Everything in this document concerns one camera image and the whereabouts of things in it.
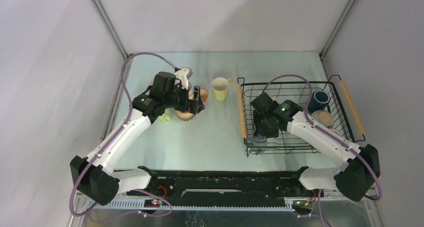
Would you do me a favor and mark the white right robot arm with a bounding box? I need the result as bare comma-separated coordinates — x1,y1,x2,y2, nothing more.
250,92,381,202

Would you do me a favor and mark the beige round speckled mug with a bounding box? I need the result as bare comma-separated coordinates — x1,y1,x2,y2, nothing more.
175,110,196,122

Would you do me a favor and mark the dark blue mug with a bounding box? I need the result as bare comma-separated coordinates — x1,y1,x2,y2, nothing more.
307,90,330,113

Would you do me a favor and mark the right wooden rack handle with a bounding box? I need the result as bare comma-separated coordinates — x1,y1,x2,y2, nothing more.
340,80,366,135

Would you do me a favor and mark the yellow green faceted mug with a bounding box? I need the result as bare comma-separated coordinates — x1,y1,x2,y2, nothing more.
211,77,233,102

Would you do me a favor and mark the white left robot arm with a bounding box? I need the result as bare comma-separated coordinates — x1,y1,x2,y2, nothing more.
70,68,205,206

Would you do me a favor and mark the small red orange cup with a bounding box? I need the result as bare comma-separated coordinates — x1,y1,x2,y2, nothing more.
200,88,209,103

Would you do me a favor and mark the light green mug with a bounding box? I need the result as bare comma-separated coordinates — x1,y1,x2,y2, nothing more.
157,108,172,122

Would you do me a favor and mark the black wire dish rack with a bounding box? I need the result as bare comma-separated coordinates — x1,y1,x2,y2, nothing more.
237,77,362,156

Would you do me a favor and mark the left wooden rack handle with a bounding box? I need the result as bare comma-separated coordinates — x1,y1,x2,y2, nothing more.
236,83,247,139

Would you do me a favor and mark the small grey blue cup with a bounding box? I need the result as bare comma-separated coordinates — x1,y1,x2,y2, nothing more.
251,136,268,152

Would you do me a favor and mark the wooden rack handle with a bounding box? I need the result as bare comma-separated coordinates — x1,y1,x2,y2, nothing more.
340,80,366,135
236,83,247,139

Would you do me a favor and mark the striped grey white mug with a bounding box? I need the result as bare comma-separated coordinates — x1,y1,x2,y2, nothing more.
311,110,335,129

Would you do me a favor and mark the aluminium slotted rail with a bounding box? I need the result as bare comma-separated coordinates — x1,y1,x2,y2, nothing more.
86,198,296,213

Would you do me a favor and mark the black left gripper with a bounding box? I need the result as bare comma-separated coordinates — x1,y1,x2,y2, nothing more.
163,82,205,115

